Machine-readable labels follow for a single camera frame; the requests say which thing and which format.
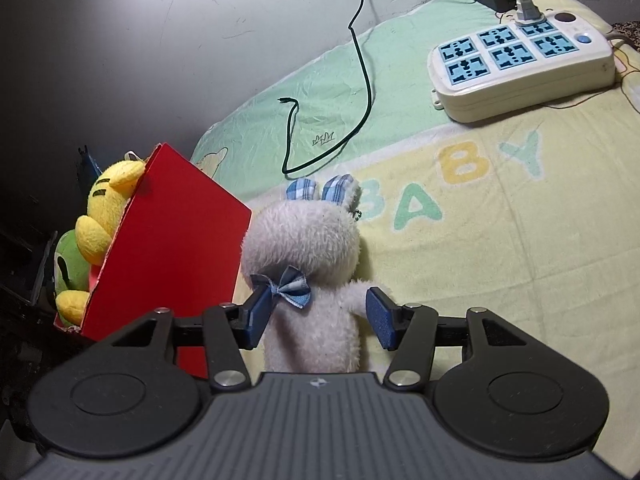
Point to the green plush toy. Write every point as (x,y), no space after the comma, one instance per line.
(70,260)

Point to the cream power strip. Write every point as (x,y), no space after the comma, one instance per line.
(525,85)

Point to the red cardboard box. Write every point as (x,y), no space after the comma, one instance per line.
(170,240)

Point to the pale pink plush rabbit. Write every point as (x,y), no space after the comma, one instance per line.
(300,240)

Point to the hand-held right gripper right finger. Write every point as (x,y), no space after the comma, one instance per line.
(382,317)

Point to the yellow plush toy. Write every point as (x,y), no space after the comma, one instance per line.
(117,185)

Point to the printed green yellow blanket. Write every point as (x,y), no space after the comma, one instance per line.
(500,260)

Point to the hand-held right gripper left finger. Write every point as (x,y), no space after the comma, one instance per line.
(257,317)

